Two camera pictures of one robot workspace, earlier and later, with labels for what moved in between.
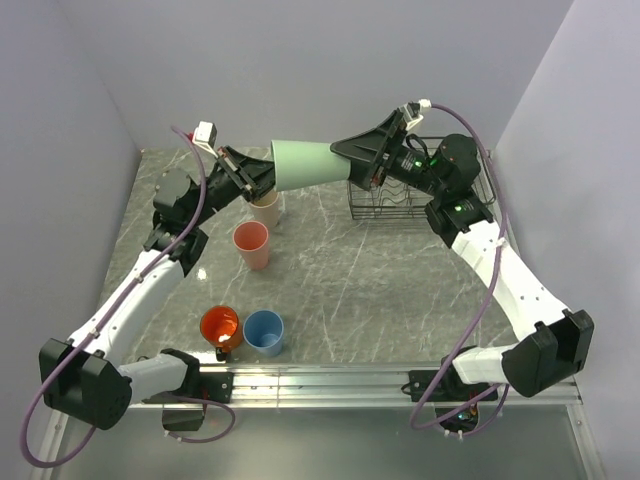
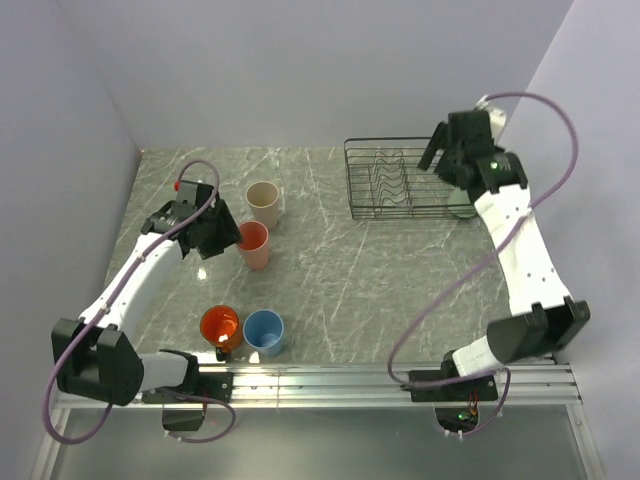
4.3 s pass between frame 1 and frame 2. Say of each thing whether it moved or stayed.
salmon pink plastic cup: stayed
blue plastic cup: stayed
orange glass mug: stayed
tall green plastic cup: moved
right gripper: moved
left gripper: moved
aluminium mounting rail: stayed
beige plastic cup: stayed
